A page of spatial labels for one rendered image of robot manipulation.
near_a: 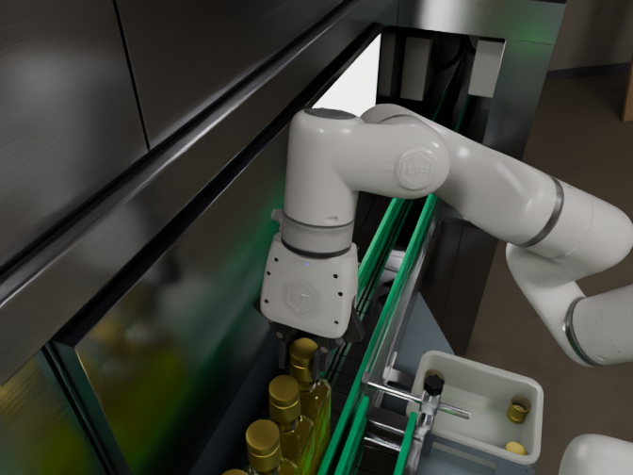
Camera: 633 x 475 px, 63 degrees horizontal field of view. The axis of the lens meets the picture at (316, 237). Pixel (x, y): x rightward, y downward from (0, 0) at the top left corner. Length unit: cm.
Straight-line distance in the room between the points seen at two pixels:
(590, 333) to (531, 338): 162
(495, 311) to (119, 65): 207
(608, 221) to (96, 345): 52
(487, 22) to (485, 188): 82
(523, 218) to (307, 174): 23
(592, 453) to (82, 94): 57
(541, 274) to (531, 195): 14
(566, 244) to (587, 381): 167
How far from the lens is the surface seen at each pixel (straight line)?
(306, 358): 61
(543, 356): 227
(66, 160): 44
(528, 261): 68
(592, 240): 62
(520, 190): 58
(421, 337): 119
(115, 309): 48
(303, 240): 51
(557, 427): 209
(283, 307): 57
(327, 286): 54
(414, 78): 158
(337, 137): 47
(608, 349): 70
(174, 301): 56
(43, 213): 44
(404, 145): 48
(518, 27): 138
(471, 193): 61
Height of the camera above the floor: 165
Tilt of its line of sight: 39 degrees down
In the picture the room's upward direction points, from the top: straight up
